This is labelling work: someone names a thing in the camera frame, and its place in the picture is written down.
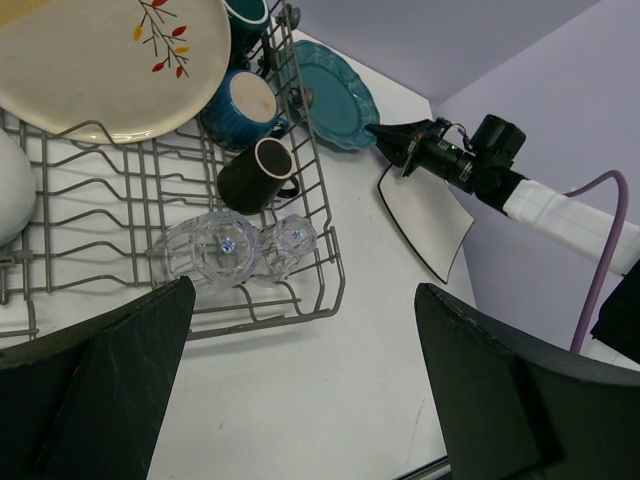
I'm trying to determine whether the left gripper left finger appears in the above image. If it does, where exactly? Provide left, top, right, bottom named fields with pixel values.
left=1, top=277, right=195, bottom=479

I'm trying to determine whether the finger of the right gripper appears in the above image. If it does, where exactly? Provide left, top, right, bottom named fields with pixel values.
left=365, top=119, right=430, bottom=150
left=377, top=142, right=415, bottom=168

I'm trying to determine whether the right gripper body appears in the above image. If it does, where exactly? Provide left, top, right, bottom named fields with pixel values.
left=400, top=118, right=450, bottom=177

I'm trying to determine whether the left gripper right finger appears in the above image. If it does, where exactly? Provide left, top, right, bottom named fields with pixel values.
left=414, top=283, right=639, bottom=479

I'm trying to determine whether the teal scalloped plate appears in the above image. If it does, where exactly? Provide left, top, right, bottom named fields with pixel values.
left=278, top=40, right=380, bottom=151

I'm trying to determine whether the white square plate black rim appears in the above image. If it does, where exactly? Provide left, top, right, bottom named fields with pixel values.
left=377, top=166, right=474, bottom=283

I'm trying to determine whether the clear drinking glass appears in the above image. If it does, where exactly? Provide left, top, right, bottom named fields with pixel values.
left=256, top=214, right=318, bottom=282

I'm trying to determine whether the brown mug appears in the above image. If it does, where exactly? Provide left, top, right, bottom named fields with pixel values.
left=217, top=138, right=300, bottom=215

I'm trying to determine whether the dark blue mug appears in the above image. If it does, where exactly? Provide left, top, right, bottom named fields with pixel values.
left=200, top=70, right=289, bottom=152

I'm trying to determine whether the teal green mug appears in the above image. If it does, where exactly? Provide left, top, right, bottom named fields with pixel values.
left=224, top=0, right=270, bottom=70

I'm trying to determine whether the clear glass mug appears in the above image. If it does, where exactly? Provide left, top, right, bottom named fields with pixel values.
left=149, top=211, right=261, bottom=295

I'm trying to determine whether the white bowl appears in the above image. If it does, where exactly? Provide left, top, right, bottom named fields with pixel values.
left=0, top=130, right=36, bottom=246

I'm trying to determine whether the cream yellow plate leaf motif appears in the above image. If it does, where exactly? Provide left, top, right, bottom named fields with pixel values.
left=1, top=0, right=231, bottom=144

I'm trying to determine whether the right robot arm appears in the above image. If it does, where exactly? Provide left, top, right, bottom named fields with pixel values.
left=365, top=114, right=639, bottom=362

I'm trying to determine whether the aluminium rail frame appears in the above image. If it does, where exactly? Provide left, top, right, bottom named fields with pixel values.
left=394, top=456, right=452, bottom=480

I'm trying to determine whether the grey wire dish rack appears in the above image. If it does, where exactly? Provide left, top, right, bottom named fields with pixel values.
left=1, top=1, right=346, bottom=344

